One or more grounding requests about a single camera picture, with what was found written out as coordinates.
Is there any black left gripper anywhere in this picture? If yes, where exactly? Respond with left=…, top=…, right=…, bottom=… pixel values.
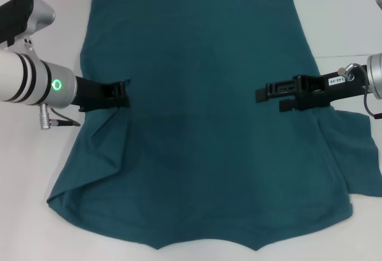
left=71, top=76, right=132, bottom=112

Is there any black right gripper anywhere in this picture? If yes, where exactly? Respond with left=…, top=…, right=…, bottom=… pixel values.
left=255, top=71, right=369, bottom=113

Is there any blue cotton t-shirt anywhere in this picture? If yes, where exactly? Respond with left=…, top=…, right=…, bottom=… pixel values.
left=46, top=0, right=377, bottom=243

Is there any left arm cable with connector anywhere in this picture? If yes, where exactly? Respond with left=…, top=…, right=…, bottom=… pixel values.
left=39, top=103, right=82, bottom=130

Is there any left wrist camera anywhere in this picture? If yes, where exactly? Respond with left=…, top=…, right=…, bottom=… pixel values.
left=0, top=0, right=57, bottom=56

